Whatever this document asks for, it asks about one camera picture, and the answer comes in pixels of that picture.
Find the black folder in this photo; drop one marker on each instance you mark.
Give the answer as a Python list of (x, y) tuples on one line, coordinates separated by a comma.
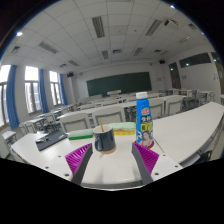
[(51, 140)]

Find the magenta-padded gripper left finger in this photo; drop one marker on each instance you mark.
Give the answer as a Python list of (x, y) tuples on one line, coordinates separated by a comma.
[(78, 158)]

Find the dark door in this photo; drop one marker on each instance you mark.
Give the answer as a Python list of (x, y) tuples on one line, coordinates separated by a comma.
[(175, 75)]

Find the group of ceiling lights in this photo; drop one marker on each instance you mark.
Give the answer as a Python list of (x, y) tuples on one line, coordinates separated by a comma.
[(98, 26)]

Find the bright window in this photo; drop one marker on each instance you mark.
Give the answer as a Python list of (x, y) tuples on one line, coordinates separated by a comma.
[(54, 87), (2, 100), (32, 86)]

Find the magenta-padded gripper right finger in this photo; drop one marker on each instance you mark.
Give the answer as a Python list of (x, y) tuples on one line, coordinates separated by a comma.
[(146, 158)]

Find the blue drink bottle white cap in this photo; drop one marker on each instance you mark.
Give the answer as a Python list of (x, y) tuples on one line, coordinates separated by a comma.
[(144, 116)]

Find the dark wide wall window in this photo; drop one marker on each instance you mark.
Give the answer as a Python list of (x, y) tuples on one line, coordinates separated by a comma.
[(195, 60)]

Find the blue curtain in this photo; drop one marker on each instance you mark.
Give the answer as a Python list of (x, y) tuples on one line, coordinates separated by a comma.
[(42, 90), (12, 96), (62, 89)]

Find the green chalkboard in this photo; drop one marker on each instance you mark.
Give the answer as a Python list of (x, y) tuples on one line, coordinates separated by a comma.
[(116, 83)]

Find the group of classroom chairs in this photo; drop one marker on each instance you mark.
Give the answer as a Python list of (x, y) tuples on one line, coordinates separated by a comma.
[(110, 116)]

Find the green and yellow sponge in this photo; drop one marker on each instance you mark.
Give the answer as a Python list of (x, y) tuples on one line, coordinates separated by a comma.
[(123, 126)]

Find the dark blue mug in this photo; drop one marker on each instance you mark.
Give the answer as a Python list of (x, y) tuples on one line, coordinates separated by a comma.
[(106, 141)]

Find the gold stirring stick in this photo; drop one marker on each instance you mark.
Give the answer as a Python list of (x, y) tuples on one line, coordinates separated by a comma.
[(101, 125)]

